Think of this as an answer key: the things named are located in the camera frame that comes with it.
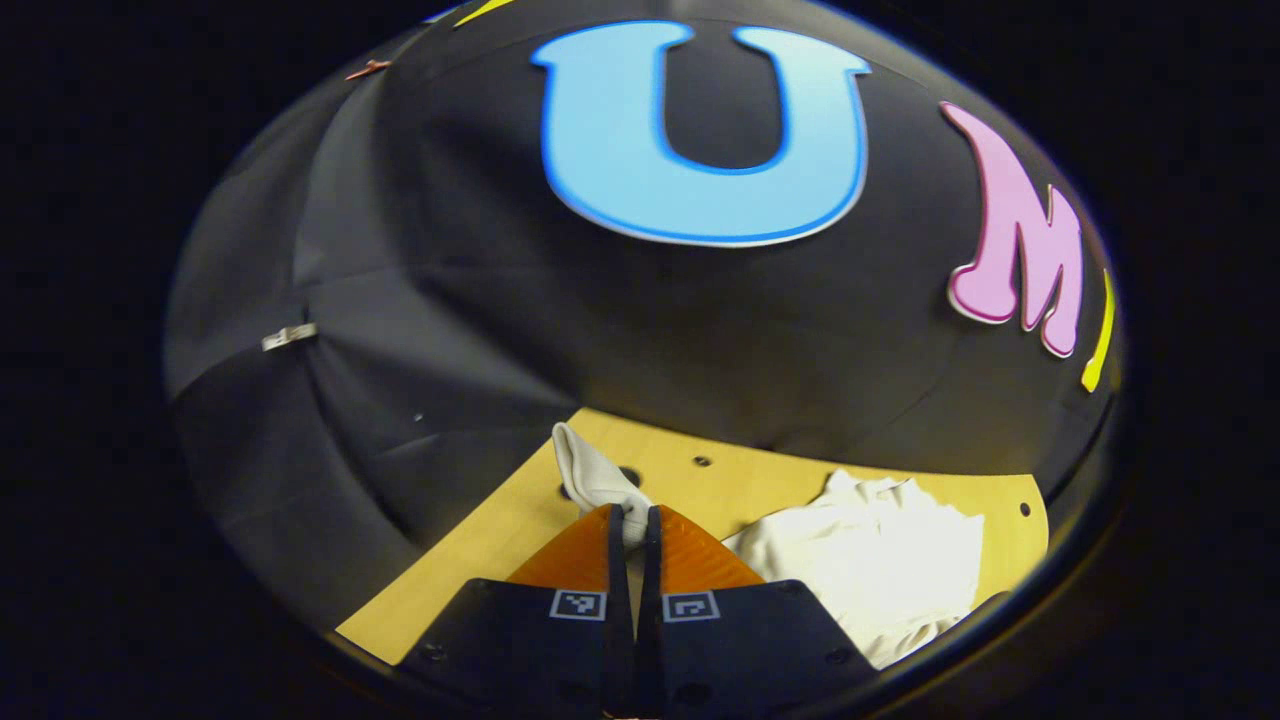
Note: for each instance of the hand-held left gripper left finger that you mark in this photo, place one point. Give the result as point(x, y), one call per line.
point(530, 650)

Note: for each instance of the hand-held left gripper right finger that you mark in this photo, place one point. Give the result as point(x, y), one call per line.
point(750, 650)

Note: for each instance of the white sweater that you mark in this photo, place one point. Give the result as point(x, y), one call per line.
point(880, 560)

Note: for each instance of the black backdrop cloth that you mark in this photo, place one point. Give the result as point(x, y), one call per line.
point(520, 320)

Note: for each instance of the silver clip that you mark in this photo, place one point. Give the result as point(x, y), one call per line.
point(289, 336)

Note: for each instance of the red clip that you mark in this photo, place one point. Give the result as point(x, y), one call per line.
point(368, 69)

